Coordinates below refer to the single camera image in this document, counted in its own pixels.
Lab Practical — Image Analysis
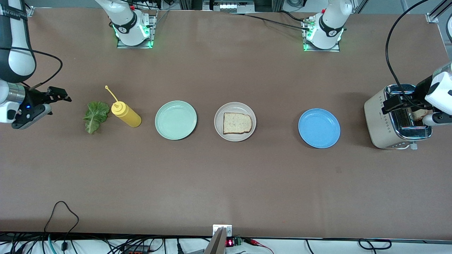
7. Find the brown bread slice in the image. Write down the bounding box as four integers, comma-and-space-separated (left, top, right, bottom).
411, 109, 434, 122
223, 113, 253, 134

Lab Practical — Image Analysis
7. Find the green lettuce leaf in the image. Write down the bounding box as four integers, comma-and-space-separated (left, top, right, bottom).
83, 102, 111, 134

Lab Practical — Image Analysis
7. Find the yellow squeeze mustard bottle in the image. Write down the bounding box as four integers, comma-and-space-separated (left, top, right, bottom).
105, 85, 142, 128

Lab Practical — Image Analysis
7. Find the blue plate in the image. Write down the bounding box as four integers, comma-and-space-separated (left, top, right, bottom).
298, 108, 341, 149

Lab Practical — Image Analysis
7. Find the light green plate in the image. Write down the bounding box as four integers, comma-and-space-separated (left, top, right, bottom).
155, 101, 197, 140

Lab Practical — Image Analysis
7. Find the beige plate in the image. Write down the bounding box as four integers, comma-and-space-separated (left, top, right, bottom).
214, 102, 257, 142

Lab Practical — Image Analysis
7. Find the beige chrome toaster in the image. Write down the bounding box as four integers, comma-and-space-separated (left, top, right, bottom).
364, 84, 433, 150

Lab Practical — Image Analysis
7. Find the black box with lit panel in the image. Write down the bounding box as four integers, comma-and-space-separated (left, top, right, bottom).
203, 0, 255, 13

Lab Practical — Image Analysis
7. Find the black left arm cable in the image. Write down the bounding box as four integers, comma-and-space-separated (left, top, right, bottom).
386, 0, 431, 110

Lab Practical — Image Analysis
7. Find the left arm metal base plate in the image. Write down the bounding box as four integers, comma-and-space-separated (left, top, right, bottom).
303, 16, 340, 52

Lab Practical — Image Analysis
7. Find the thin black looped cable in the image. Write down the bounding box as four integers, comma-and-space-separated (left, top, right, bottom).
44, 201, 80, 254

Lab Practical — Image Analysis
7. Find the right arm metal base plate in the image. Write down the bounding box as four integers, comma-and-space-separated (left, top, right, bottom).
117, 11, 157, 49

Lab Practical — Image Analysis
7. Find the black coiled cable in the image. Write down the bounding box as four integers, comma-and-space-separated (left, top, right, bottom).
305, 239, 392, 252

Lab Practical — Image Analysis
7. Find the black cable across table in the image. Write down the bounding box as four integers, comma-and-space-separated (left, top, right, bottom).
230, 12, 312, 31

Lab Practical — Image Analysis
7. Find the red clip lead cable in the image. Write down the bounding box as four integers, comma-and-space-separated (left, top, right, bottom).
244, 238, 274, 254

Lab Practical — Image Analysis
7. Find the grey camera mount bar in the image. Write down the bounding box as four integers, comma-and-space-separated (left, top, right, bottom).
203, 228, 227, 254

